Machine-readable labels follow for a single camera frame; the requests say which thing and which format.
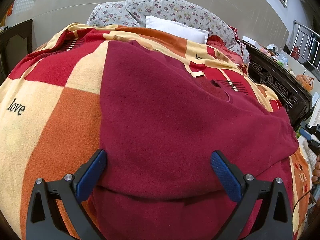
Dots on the person's right hand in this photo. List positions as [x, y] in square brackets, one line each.
[316, 171]

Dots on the white pillow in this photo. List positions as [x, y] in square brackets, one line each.
[177, 29]

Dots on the dark red fleece garment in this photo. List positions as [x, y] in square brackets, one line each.
[159, 126]

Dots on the dark wooden chair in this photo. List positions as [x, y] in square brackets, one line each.
[16, 43]

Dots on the clutter on headboard shelf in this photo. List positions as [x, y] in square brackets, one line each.
[271, 51]

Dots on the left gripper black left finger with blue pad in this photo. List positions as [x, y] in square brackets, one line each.
[44, 220]

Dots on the red embroidered pillow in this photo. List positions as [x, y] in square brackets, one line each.
[237, 54]

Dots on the floral grey quilt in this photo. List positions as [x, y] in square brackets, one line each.
[133, 13]

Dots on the red orange checkered love blanket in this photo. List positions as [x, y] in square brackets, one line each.
[51, 113]

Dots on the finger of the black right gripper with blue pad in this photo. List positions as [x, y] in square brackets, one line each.
[305, 134]

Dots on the metal stair railing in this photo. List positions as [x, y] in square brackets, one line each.
[308, 42]

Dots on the red fire extinguisher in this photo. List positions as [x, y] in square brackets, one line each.
[295, 53]

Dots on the orange bag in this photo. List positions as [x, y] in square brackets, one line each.
[306, 81]

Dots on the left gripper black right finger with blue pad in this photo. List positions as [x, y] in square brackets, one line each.
[274, 219]

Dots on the dark carved wooden headboard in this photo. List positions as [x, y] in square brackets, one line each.
[292, 95]

